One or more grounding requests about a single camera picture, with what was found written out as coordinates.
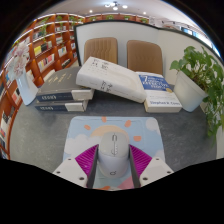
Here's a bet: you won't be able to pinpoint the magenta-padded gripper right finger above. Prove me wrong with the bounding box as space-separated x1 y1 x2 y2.
127 144 174 190

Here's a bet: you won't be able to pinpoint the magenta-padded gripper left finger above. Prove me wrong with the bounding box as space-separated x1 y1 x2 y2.
52 144 100 189

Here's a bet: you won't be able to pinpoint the white computer mouse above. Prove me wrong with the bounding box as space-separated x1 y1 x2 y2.
97 132 131 178

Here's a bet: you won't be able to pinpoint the pastel cloud print mouse pad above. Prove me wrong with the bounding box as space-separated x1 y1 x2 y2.
62 115 165 191

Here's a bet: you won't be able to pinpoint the dark hardcover book gold print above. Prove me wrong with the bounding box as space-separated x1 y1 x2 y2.
35 75 95 103
33 99 89 113

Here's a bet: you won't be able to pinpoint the white book blue cover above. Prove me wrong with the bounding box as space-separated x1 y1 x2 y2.
135 72 183 114

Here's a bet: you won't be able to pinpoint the green plant in white pot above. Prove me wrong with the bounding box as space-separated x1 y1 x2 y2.
169 45 224 144

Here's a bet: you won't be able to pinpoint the thick white book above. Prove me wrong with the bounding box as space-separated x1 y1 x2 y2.
75 56 148 104

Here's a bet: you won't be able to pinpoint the brown upholstered chair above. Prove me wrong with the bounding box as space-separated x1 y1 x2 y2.
126 39 164 76
83 36 119 65

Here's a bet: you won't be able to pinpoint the pink flower bouquet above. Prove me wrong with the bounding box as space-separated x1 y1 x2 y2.
7 41 32 81

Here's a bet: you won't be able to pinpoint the orange curved bookshelf unit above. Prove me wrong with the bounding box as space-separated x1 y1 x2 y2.
0 13 86 160

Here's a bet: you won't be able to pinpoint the ceiling lights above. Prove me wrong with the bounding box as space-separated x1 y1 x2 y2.
104 1 129 11

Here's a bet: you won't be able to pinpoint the white partition panel dark frame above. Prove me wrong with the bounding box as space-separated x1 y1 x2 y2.
73 20 224 84

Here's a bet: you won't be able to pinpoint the orange wall shelf with plants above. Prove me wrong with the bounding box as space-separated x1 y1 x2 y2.
84 12 151 24

